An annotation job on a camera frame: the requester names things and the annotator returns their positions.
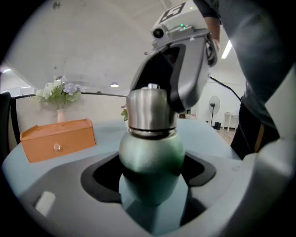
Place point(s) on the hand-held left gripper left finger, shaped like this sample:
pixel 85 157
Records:
pixel 69 185

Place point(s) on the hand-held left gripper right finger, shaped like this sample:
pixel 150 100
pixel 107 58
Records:
pixel 242 189

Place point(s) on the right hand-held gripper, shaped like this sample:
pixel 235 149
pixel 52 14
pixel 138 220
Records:
pixel 182 25

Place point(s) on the dark metal cylindrical part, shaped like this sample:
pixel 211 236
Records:
pixel 150 108

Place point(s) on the person's right forearm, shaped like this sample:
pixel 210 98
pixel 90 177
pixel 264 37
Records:
pixel 213 30

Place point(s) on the orange wooden box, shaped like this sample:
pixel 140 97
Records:
pixel 57 141

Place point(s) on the black standing fan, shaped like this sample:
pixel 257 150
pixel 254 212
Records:
pixel 214 105

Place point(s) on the round ceiling lamp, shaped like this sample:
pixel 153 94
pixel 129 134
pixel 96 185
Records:
pixel 114 85

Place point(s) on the strip ceiling light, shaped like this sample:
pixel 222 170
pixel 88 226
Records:
pixel 226 49

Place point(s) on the small white table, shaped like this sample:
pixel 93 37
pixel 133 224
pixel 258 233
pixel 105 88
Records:
pixel 231 115

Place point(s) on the person's black shirt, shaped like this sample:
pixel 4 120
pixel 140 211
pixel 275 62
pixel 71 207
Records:
pixel 249 58

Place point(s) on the black office chair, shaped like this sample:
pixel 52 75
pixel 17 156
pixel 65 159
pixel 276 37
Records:
pixel 7 120

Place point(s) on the vase with pale flowers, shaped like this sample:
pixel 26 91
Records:
pixel 60 92

